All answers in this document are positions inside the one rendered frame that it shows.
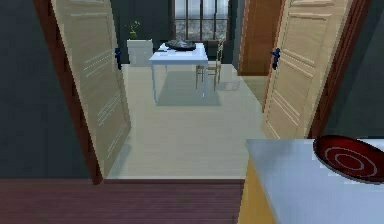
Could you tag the dark grey round dish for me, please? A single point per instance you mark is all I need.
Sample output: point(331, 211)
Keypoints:
point(181, 45)

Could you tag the brown wooden room door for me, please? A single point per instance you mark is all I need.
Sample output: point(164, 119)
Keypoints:
point(258, 36)

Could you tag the beige panelled room door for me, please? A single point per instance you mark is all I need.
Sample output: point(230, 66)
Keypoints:
point(93, 76)
point(300, 66)

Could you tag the wooden chair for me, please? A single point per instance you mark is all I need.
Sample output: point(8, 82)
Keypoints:
point(213, 68)

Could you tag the white cabinet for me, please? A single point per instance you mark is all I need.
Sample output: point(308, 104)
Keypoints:
point(140, 51)

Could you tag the dark red round plate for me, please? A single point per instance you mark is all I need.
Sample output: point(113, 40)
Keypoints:
point(350, 159)

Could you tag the dark framed window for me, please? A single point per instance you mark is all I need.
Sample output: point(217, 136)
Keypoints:
point(201, 20)

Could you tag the white flat item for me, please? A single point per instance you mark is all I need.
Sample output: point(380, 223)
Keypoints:
point(164, 48)

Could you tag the green house plant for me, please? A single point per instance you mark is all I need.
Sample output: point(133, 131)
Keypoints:
point(133, 30)

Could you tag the pale blue table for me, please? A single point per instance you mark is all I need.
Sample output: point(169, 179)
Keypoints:
point(181, 56)

